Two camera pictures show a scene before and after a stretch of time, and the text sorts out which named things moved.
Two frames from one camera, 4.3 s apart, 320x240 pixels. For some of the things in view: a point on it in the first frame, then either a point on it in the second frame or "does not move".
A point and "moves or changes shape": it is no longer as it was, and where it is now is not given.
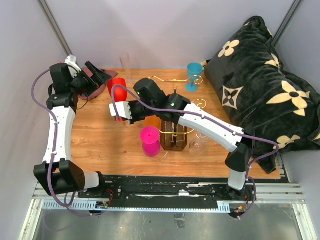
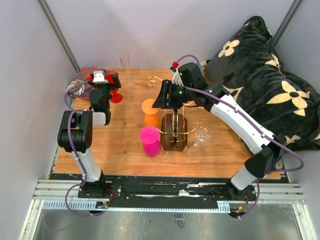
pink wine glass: (150, 138) does not move
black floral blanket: (249, 78) does not move
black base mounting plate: (163, 191) does not move
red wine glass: (120, 94) moves or changes shape
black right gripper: (134, 118) -> (162, 101)
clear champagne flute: (125, 58) does not move
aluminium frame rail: (50, 18) does not move
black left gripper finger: (103, 76) -> (117, 83)
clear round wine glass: (197, 145) does not move
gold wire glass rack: (174, 136) -> (149, 77)
